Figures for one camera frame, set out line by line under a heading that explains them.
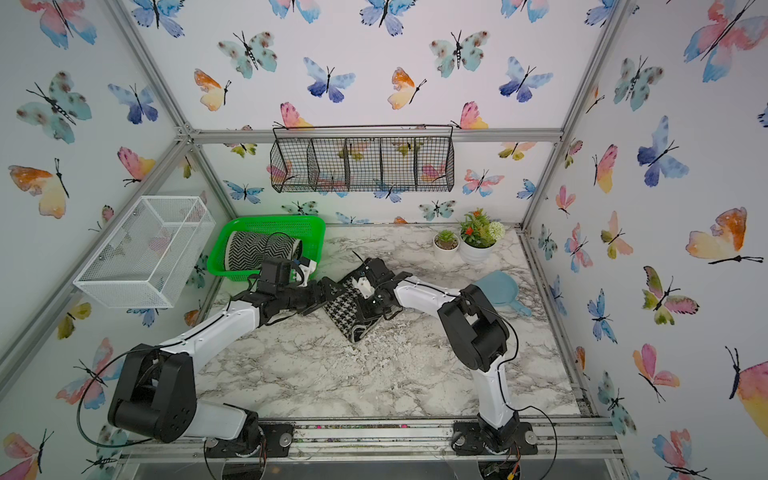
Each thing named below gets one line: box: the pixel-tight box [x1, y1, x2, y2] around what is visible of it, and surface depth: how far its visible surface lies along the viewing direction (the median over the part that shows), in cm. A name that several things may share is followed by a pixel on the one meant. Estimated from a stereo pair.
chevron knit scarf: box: [225, 231, 303, 271], surface depth 103 cm
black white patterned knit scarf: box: [323, 279, 365, 344], surface depth 93 cm
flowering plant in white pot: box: [460, 208, 506, 264], surface depth 101 cm
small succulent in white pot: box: [433, 229, 461, 262], surface depth 107 cm
